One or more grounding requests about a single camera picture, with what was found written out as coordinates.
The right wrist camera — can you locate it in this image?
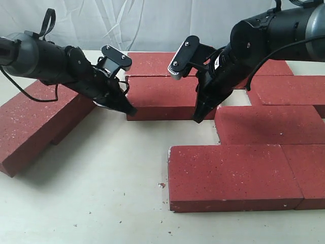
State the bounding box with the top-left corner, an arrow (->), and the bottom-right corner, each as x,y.
168,35 -> 216,80

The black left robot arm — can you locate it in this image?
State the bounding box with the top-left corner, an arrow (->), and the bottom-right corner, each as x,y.
1,32 -> 137,116

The red brick front left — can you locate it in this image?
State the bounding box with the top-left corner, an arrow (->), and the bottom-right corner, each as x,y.
168,144 -> 304,212

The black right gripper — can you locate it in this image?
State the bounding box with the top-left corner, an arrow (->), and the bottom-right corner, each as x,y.
192,70 -> 244,124

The red brick back right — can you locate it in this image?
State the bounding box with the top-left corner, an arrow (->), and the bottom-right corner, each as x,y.
255,59 -> 293,76

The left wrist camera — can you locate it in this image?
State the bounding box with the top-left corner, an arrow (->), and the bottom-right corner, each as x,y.
96,45 -> 132,78

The red brick front right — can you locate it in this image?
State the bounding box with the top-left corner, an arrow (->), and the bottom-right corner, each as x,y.
281,144 -> 324,210

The red placed brick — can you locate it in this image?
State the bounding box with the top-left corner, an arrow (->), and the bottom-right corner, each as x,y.
125,75 -> 221,121

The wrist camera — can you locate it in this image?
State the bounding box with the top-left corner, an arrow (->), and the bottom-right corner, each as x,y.
168,35 -> 216,80
96,45 -> 132,78

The red loose brick bottom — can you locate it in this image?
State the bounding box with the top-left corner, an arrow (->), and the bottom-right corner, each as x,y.
51,106 -> 94,145

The red brick second row right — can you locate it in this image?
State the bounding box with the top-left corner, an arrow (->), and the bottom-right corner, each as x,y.
247,76 -> 324,106

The red brick back left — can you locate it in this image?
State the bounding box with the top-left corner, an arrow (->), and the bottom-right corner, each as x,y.
124,52 -> 204,77

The red brick third row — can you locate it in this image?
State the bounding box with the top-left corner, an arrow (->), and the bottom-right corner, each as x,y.
215,105 -> 324,145

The white backdrop sheet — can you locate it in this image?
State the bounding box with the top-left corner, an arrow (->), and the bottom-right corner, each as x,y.
1,0 -> 275,51

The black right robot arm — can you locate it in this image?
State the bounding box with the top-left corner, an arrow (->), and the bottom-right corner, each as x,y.
192,1 -> 324,123

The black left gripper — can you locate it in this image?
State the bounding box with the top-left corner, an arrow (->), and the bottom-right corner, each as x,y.
67,66 -> 138,115

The red brick top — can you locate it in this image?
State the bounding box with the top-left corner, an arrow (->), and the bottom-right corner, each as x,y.
1,86 -> 95,177

